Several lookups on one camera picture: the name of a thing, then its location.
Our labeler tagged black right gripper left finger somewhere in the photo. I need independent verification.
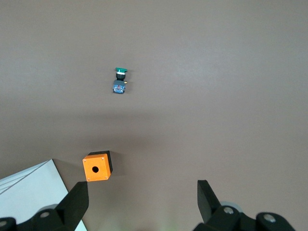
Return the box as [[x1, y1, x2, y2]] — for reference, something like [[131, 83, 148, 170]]
[[18, 181, 90, 231]]

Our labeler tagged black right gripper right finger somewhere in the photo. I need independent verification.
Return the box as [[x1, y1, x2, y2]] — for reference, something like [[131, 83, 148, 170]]
[[193, 180, 242, 231]]

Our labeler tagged green mushroom push button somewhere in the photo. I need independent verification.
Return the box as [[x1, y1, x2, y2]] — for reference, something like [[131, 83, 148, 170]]
[[112, 66, 129, 95]]

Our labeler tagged white drawer cabinet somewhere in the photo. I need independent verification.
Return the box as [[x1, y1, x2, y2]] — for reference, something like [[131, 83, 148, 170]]
[[0, 158, 88, 231]]

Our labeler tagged orange button enclosure box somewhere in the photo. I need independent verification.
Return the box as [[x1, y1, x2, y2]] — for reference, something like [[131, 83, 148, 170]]
[[82, 150, 114, 183]]

